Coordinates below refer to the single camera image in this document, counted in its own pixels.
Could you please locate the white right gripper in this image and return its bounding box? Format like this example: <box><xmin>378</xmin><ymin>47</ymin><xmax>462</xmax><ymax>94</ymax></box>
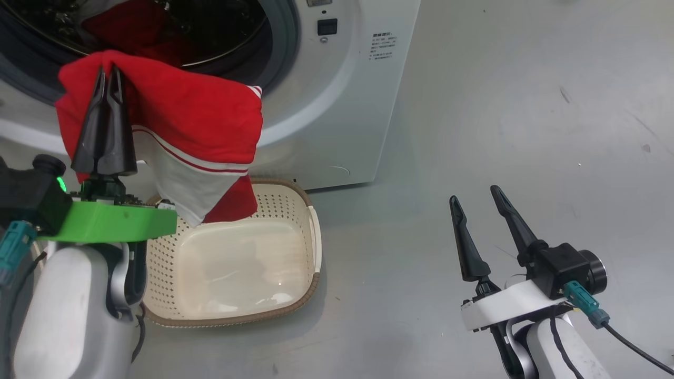
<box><xmin>449</xmin><ymin>185</ymin><xmax>572</xmax><ymax>332</ymax></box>

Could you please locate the red and white garment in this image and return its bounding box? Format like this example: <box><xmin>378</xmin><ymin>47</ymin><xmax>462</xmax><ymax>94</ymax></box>
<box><xmin>55</xmin><ymin>0</ymin><xmax>264</xmax><ymax>228</ymax></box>

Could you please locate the left camera cable teal plug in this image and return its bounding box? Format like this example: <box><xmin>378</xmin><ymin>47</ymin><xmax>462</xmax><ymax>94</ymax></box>
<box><xmin>0</xmin><ymin>220</ymin><xmax>37</xmax><ymax>287</ymax></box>

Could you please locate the cream perforated laundry basket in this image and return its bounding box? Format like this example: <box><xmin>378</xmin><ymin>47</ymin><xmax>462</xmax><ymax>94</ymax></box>
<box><xmin>141</xmin><ymin>178</ymin><xmax>323</xmax><ymax>328</ymax></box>

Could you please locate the camera cable teal plug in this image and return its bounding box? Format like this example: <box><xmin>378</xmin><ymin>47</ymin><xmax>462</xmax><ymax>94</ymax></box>
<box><xmin>0</xmin><ymin>220</ymin><xmax>37</xmax><ymax>287</ymax></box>
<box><xmin>563</xmin><ymin>281</ymin><xmax>674</xmax><ymax>376</ymax></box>

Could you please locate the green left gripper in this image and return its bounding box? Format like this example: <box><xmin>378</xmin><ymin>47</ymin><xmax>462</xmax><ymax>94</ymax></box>
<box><xmin>37</xmin><ymin>64</ymin><xmax>178</xmax><ymax>244</ymax></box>

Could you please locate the right camera cable teal plug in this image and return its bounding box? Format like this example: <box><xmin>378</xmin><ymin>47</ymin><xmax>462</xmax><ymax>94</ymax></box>
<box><xmin>563</xmin><ymin>281</ymin><xmax>674</xmax><ymax>376</ymax></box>

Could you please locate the white front-load washing machine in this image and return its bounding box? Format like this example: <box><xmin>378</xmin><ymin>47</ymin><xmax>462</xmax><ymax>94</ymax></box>
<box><xmin>0</xmin><ymin>0</ymin><xmax>422</xmax><ymax>191</ymax></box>

